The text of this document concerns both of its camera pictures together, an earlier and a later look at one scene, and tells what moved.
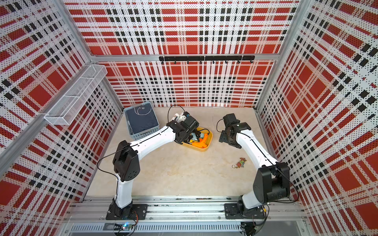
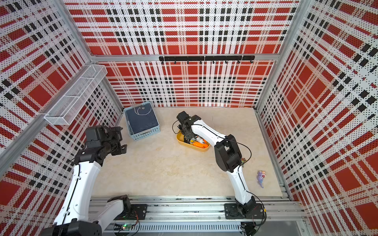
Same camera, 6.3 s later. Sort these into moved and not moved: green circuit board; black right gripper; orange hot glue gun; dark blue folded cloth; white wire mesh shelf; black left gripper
Moved: black right gripper; black left gripper
Not moved: white wire mesh shelf; green circuit board; orange hot glue gun; dark blue folded cloth
